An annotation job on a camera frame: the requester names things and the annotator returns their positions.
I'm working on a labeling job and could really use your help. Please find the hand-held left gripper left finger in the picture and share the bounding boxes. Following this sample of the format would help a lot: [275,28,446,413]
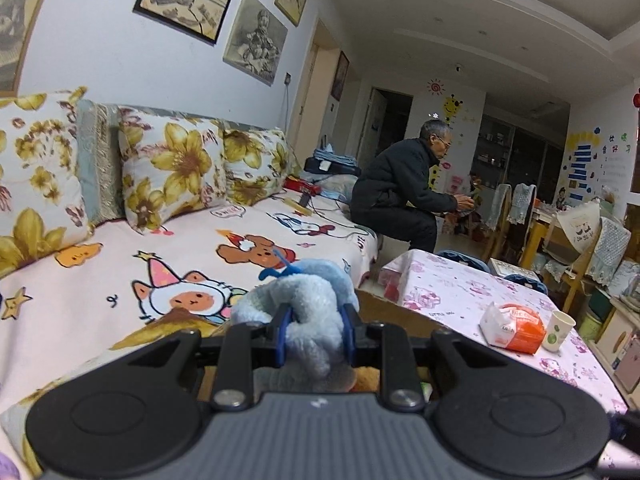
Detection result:
[119,304,293,412]

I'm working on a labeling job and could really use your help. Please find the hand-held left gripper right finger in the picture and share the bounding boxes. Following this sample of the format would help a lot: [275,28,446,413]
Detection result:
[342,306,507,412]

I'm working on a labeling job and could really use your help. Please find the light blue fluffy sock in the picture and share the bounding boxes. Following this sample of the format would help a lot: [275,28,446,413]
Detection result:
[229,258,359,392]

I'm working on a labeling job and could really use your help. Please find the cardboard box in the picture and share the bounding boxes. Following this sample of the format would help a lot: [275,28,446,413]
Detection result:
[107,287,453,402]

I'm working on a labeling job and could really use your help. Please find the blue seat cushion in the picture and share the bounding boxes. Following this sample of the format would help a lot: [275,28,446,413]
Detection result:
[434,248,487,274]
[504,269,549,294]

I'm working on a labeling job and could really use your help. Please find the red box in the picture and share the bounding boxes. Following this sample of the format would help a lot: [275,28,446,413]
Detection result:
[284,175,324,196]

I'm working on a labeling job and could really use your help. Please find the orange tissue pack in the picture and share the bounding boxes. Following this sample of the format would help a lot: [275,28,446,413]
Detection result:
[478,301,547,355]

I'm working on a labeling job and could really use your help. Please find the pile of folded clothes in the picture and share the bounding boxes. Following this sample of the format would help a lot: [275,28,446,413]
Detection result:
[303,147,362,199]

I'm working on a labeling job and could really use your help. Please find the floral sofa cushion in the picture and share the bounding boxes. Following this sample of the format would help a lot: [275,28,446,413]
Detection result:
[117,109,229,234]
[222,127,297,206]
[0,86,94,279]

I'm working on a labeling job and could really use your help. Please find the chair with teal lace cover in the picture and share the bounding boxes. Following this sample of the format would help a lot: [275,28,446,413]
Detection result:
[507,182,539,227]
[481,182,514,262]

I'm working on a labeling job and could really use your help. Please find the white paper cup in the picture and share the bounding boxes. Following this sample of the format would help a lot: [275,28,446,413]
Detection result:
[542,310,576,353]

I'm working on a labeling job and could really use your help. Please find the green waste bin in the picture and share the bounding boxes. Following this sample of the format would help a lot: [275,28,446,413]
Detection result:
[579,291,614,332]

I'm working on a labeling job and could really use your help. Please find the dark glass cabinet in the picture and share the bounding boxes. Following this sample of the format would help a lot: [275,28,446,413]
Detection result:
[471,114,567,207]

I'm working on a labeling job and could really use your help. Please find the giraffe growth chart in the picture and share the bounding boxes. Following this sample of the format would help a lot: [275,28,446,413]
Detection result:
[427,93,464,192]

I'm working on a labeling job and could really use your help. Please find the chair with beige bib cover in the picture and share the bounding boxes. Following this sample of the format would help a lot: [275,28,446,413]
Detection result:
[541,199,632,312]

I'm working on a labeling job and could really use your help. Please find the teal lace sofa cover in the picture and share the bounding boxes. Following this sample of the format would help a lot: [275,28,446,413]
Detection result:
[74,98,127,227]

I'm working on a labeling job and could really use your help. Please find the dark framed portrait picture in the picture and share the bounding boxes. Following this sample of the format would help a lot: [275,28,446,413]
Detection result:
[330,50,350,102]

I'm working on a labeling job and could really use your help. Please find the cream cabinet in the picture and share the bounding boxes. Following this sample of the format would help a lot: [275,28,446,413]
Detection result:
[594,299,640,397]

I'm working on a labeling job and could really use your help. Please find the blue paper wall display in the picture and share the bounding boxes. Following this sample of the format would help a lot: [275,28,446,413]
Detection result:
[564,131,602,207]

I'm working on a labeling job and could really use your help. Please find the pencil sketch wall picture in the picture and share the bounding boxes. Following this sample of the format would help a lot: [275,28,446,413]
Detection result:
[222,0,290,86]

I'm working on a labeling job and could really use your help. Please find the grey sketch wall picture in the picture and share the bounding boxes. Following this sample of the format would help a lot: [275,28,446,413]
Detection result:
[0,0,57,97]

